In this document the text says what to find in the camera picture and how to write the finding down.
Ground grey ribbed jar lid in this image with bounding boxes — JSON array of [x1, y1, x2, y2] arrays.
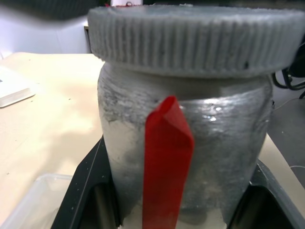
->
[[87, 3, 303, 79]]

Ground dark blurred object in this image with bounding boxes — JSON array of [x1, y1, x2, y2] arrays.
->
[[0, 0, 112, 21]]

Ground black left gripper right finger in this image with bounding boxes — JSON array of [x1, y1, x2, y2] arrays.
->
[[224, 158, 305, 229]]

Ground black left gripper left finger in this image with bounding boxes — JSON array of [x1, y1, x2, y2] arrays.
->
[[51, 137, 124, 229]]

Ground white flat tray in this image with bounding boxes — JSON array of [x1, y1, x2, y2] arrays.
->
[[0, 65, 37, 108]]

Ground grey translucent plastic jar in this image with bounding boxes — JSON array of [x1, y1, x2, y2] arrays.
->
[[97, 59, 274, 226]]

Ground clear plastic box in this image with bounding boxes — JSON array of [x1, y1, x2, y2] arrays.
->
[[0, 173, 73, 229]]

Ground black cable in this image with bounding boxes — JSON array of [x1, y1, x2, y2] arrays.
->
[[271, 44, 305, 91]]

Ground red tape strip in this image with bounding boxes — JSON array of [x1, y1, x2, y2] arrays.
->
[[141, 95, 195, 229]]

